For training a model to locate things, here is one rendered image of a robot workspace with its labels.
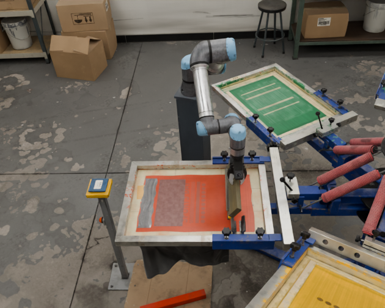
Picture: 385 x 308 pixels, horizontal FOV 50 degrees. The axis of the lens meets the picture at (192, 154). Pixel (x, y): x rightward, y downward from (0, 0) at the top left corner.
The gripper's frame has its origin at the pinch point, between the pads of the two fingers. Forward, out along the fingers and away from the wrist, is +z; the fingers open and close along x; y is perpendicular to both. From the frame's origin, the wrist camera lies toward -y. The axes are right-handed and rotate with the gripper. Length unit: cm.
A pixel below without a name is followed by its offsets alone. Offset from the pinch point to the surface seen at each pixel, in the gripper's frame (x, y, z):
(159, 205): 41.8, -2.3, 13.8
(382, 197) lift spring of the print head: -65, -20, -11
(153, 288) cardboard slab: 56, 2, 107
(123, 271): 77, 10, 99
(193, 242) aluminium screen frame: 22.0, -29.0, 10.8
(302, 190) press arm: -34.2, -0.7, 5.0
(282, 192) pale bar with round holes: -23.7, -1.4, 5.0
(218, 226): 9.7, -17.0, 13.8
